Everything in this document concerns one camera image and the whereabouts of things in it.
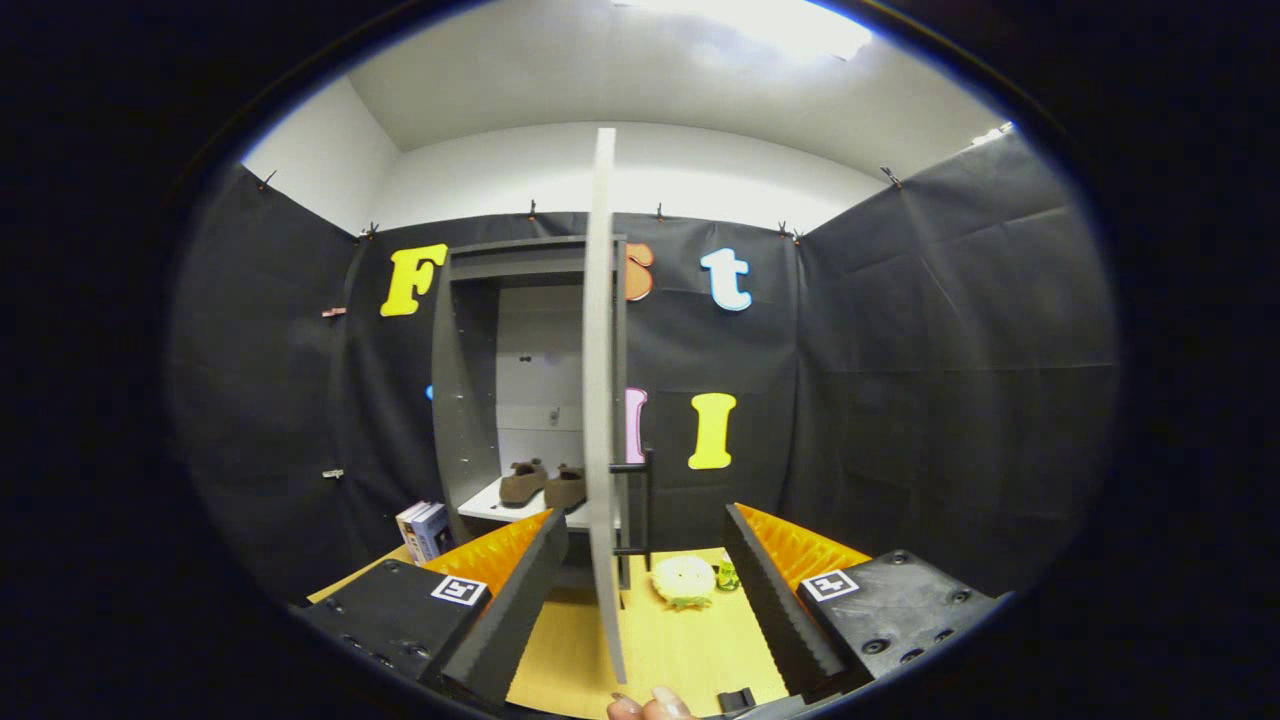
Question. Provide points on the black backdrop cloth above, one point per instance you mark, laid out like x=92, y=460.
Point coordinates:
x=950, y=400

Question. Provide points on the grey shoe cabinet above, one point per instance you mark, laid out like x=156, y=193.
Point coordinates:
x=462, y=420

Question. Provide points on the pale blue book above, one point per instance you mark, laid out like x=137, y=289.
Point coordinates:
x=416, y=535

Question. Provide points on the brown woolly shoe with bow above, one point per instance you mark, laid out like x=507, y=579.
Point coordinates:
x=522, y=484
x=566, y=490

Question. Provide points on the small ceiling light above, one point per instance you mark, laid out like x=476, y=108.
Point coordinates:
x=995, y=132

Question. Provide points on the white book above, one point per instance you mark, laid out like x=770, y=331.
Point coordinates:
x=405, y=530

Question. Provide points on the green bottle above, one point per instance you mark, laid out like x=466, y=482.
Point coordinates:
x=728, y=576

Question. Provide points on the white cabinet shelf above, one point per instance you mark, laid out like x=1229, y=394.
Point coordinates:
x=485, y=508

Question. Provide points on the pale yellow round toy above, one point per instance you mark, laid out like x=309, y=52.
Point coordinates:
x=683, y=582

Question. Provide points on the blue book with dark cover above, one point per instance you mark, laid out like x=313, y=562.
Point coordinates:
x=436, y=535

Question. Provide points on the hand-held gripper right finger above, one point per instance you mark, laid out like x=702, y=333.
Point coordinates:
x=775, y=610

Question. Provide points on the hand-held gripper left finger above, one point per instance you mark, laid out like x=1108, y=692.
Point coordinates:
x=520, y=610

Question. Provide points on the beige shoe cabinet door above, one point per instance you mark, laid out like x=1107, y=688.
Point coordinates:
x=600, y=400

